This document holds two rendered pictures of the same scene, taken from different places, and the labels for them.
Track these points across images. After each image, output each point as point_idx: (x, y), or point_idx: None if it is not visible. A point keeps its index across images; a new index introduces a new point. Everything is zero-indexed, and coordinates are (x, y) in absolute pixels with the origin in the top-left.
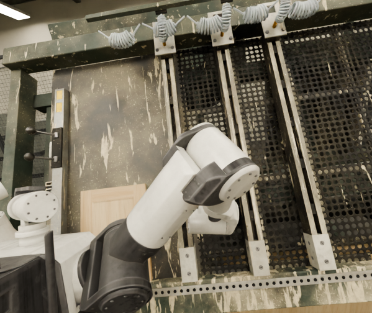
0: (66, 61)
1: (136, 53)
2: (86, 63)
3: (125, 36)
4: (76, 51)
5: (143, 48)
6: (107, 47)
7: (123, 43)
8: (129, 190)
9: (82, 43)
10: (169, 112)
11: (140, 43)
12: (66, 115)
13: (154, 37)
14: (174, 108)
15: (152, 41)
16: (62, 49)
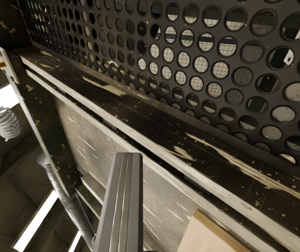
0: (63, 160)
1: (44, 96)
2: (65, 145)
3: (4, 115)
4: (48, 153)
5: (33, 88)
6: (37, 127)
7: (14, 119)
8: (194, 237)
9: (42, 144)
10: (73, 105)
11: (23, 92)
12: (101, 192)
13: (6, 73)
14: (67, 93)
15: (17, 76)
16: (50, 161)
